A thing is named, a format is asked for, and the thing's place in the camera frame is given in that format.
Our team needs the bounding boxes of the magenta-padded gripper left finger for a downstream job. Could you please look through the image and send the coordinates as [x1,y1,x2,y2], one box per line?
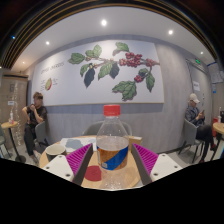
[42,143,95,187]

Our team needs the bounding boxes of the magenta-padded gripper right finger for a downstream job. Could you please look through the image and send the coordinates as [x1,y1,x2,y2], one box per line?
[130,142,184,185]

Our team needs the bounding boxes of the clear red-capped drink bottle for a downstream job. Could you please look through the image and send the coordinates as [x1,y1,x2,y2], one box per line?
[95,104,130,190]

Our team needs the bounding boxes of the white printed paper sheet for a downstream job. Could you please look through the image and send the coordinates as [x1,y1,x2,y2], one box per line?
[59,137,98,154]

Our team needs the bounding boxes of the flat round red coaster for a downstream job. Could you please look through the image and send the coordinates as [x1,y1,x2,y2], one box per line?
[84,165,103,183]

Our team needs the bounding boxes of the small brown cardboard box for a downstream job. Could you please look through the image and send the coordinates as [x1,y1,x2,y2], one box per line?
[128,135,144,146]

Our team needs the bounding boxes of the dark mug with white inside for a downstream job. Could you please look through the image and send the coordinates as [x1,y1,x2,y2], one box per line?
[45,143,68,163]

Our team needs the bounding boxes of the person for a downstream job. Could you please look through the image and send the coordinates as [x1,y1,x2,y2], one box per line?
[21,91,48,158]
[184,93,218,164]

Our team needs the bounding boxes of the small round wooden table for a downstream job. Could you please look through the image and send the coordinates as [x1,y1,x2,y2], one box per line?
[0,120,27,164]
[212,121,224,161]

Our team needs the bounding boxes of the small clear bottle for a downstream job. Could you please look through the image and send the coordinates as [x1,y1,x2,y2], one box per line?
[8,110,15,125]

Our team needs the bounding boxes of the light wooden door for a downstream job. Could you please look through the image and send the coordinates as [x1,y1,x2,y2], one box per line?
[0,75,29,148]

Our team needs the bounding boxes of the recessed ceiling lights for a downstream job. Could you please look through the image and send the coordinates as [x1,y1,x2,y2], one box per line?
[9,18,205,74]

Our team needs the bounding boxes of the white wall notice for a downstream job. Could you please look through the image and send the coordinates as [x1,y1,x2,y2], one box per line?
[192,80,201,92]

